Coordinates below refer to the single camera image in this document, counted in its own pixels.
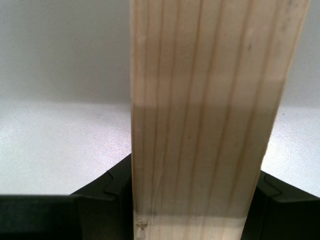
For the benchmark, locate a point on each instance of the light wooden block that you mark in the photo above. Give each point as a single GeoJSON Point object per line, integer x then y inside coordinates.
{"type": "Point", "coordinates": [200, 100]}

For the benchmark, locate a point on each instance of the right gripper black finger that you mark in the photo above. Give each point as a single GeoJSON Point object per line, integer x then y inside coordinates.
{"type": "Point", "coordinates": [287, 217]}
{"type": "Point", "coordinates": [62, 217]}

